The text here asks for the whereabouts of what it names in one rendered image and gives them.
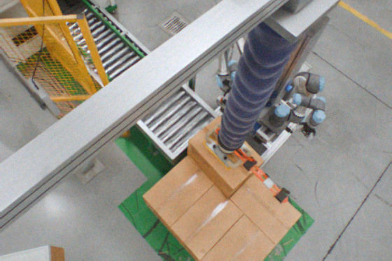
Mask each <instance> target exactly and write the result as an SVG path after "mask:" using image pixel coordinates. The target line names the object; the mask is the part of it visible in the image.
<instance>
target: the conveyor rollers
mask: <svg viewBox="0 0 392 261"><path fill-rule="evenodd" d="M89 11H90V10H89V9H88V8H86V9H85V10H83V11H81V12H80V13H84V14H86V13H87V12H89ZM94 15H95V14H93V13H92V12H91V13H88V14H87V15H86V16H85V19H89V18H91V17H92V16H94ZM96 20H98V17H97V16H95V17H94V18H92V19H89V20H88V21H87V24H88V25H90V24H92V23H93V22H95V21H96ZM102 23H103V22H102V21H101V20H99V21H98V22H96V23H94V24H93V25H92V26H90V27H89V28H90V31H92V30H93V29H95V28H97V27H98V26H99V25H101V24H102ZM73 25H78V22H74V23H73V24H72V25H70V26H69V30H70V31H71V30H72V29H73V28H74V27H76V26H73ZM106 28H107V26H106V25H105V24H104V25H102V26H101V27H100V28H98V29H97V30H96V31H94V32H92V37H93V36H95V35H97V34H98V33H99V32H101V31H103V30H105V29H106ZM76 29H79V30H73V31H72V32H71V34H72V36H73V35H74V34H77V33H78V32H80V31H81V29H80V27H78V28H76ZM111 32H112V31H111V30H110V29H108V30H106V31H104V32H102V33H101V34H100V35H98V36H97V37H96V38H94V42H95V43H96V42H97V41H98V40H100V39H101V38H103V37H105V36H106V35H107V34H109V33H111ZM76 36H80V37H73V39H74V40H77V39H79V38H81V37H83V34H77V35H76ZM115 36H116V35H115V34H114V33H112V34H111V35H110V36H108V37H106V38H105V39H104V40H102V41H100V42H99V43H98V44H96V48H99V47H100V46H103V45H104V44H105V43H107V42H109V41H110V40H111V39H112V38H114V37H115ZM76 38H77V39H76ZM119 41H121V40H120V39H119V38H116V39H115V40H113V41H111V42H110V43H109V44H108V45H106V46H104V47H103V48H101V49H100V50H98V53H99V55H100V54H102V53H103V52H105V51H106V50H108V49H109V48H110V47H111V46H112V45H115V44H117V43H118V42H119ZM124 45H125V43H124V42H122V43H121V44H119V45H117V46H115V47H114V48H112V49H111V50H110V51H108V52H107V53H106V54H104V55H103V56H101V57H100V59H101V61H104V60H105V59H106V58H108V57H109V56H110V55H112V54H113V53H114V52H116V51H117V50H119V49H120V48H122V47H123V46H124ZM128 50H130V48H129V47H128V46H126V47H125V48H124V49H122V50H121V51H120V52H118V53H117V54H115V55H114V56H112V57H111V58H110V59H109V60H108V61H105V62H104V63H102V64H103V66H104V67H106V66H108V65H109V64H110V63H111V62H112V61H115V60H116V59H117V58H119V57H120V56H122V55H124V54H125V52H127V51H128ZM134 54H136V53H134V52H133V51H131V52H129V53H128V54H126V55H125V56H124V57H123V58H122V59H120V60H118V61H117V62H115V63H114V64H112V65H111V66H110V67H109V68H108V69H106V70H105V72H107V73H109V72H110V71H112V70H113V69H115V68H116V67H117V66H119V65H120V64H122V63H123V62H124V61H125V60H127V59H129V58H130V57H131V56H133V55H134ZM138 59H140V57H139V56H138V55H137V56H136V57H134V58H133V59H131V60H129V61H128V62H126V63H125V64H124V65H123V66H121V67H120V68H119V69H117V70H116V71H114V72H113V73H112V74H111V75H109V76H110V77H112V78H113V77H115V76H117V75H118V74H119V73H121V72H123V71H124V70H125V69H126V68H127V67H128V66H130V65H131V64H133V63H134V62H136V61H137V60H138ZM180 89H181V88H179V89H178V90H177V91H175V92H178V91H179V90H180ZM175 92H173V94H174V93H175ZM173 94H171V95H170V96H169V97H167V98H166V99H165V100H164V101H163V102H162V103H161V104H163V103H164V102H165V101H166V100H168V98H170V97H171V96H172V95H173ZM185 94H186V92H184V91H182V92H180V93H179V94H178V95H176V96H175V97H174V98H173V99H172V100H171V101H170V102H169V103H168V104H167V105H165V106H164V107H163V108H161V109H160V110H159V111H157V112H156V113H155V114H154V115H153V116H151V117H150V118H149V119H148V120H147V121H145V122H144V124H145V126H148V125H149V124H151V123H152V122H153V121H154V120H155V119H156V118H157V117H158V116H159V115H161V114H162V113H164V112H165V111H166V110H167V109H169V108H170V107H171V106H173V104H175V103H176V102H177V101H178V100H179V99H180V98H181V97H183V96H184V95H185ZM190 100H191V96H188V97H186V98H185V99H184V100H183V101H182V102H181V103H180V104H178V105H177V106H176V107H175V108H173V109H172V110H171V111H170V112H168V114H166V115H165V116H164V117H162V118H161V119H160V120H158V121H157V122H156V124H154V125H153V126H152V127H150V128H149V129H150V130H151V131H152V132H153V131H154V130H155V129H156V128H157V127H158V126H160V125H161V124H162V123H164V122H165V121H166V120H168V119H169V118H170V117H171V116H172V115H173V114H174V113H175V112H177V110H179V109H181V108H182V107H183V106H185V105H186V104H187V103H188V102H189V101H190ZM161 104H159V105H158V106H156V108H157V107H159V106H160V105H161ZM196 105H197V103H196V102H195V101H194V102H193V103H191V105H189V107H187V108H186V109H184V110H182V111H181V112H180V113H179V114H178V115H177V116H176V117H175V118H173V120H172V121H171V122H169V123H168V124H167V125H165V126H164V127H163V128H161V129H160V130H159V131H158V132H156V134H155V135H156V137H157V138H158V137H159V136H160V135H162V134H163V133H164V132H165V131H167V130H168V129H169V128H170V127H171V126H173V124H175V123H176V122H177V121H178V120H180V119H181V118H182V117H183V116H184V115H185V114H186V113H187V112H189V111H190V110H191V109H192V108H194V107H195V106H196ZM156 108H155V109H156ZM155 109H153V110H152V111H151V112H149V113H148V114H147V115H149V114H150V113H152V112H153V111H154V110H155ZM202 110H203V109H202V107H199V108H198V109H196V110H194V111H193V112H192V113H191V114H190V115H189V116H188V117H187V118H186V119H185V120H184V121H183V122H181V123H180V124H179V125H178V126H175V128H173V130H171V131H170V133H168V134H167V135H166V136H165V137H164V138H163V139H161V140H160V141H161V142H162V143H165V142H167V141H168V140H169V139H170V138H171V137H173V135H174V134H175V133H177V131H179V130H180V128H182V127H183V126H185V125H186V124H188V123H189V122H190V121H191V120H192V119H193V118H194V117H195V116H196V115H197V114H198V113H199V112H200V111H202ZM147 115H145V116H144V117H143V118H142V119H140V121H142V120H143V119H144V118H145V117H146V116H147ZM208 115H209V114H208V113H207V112H205V113H203V114H202V115H201V116H200V117H199V118H198V119H196V121H194V123H192V124H191V126H189V127H187V128H186V129H185V130H184V131H183V132H181V133H180V134H179V135H178V136H177V137H176V138H175V139H174V140H173V141H172V142H171V143H169V144H168V145H167V146H166V147H168V149H171V148H172V147H173V146H174V144H176V143H178V142H179V141H180V140H181V139H182V138H183V137H184V136H185V135H186V134H188V133H189V132H190V131H191V130H192V129H193V128H194V127H195V126H197V125H198V124H200V123H201V121H203V120H204V119H205V118H206V117H207V116H208ZM212 120H213V118H209V120H208V121H207V122H206V123H204V124H203V125H202V126H201V127H200V128H198V129H197V130H196V131H195V132H194V133H193V134H191V136H190V137H189V138H188V139H186V140H185V141H184V142H183V143H182V144H180V145H179V146H178V147H177V148H176V149H174V151H173V154H175V153H177V152H178V151H179V150H180V149H181V148H182V147H183V146H184V145H185V144H187V143H188V141H189V140H190V139H191V138H192V137H193V136H194V135H196V133H198V132H199V131H200V130H202V129H203V128H204V127H206V126H207V125H208V124H209V123H210V122H211V121H212Z"/></svg>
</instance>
